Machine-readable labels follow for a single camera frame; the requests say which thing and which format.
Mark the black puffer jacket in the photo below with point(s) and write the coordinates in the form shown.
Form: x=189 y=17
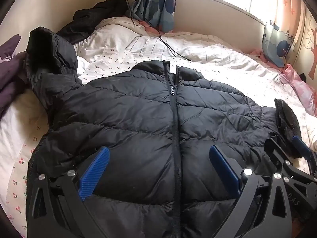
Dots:
x=136 y=109

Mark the blue cartoon print curtain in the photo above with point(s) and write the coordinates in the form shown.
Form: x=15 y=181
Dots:
x=158 y=5
x=275 y=44

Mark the purple jacket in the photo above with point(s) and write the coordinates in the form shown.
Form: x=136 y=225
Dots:
x=10 y=79

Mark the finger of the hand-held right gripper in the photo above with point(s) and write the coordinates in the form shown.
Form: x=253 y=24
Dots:
x=273 y=150
x=301 y=145

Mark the wardrobe with tree decoration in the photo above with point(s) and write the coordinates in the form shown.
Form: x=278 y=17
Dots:
x=309 y=42

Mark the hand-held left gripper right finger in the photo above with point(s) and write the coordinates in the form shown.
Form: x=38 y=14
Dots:
x=223 y=168

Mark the pink star curtain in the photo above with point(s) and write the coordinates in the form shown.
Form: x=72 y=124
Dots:
x=288 y=0

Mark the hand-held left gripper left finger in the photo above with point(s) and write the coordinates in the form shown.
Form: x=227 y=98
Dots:
x=95 y=173

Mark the black crumpled garment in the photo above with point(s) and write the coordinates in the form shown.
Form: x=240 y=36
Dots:
x=99 y=17

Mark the dark cloth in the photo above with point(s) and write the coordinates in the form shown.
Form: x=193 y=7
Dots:
x=302 y=76

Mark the pink blanket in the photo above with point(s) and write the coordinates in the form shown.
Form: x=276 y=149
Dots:
x=302 y=89

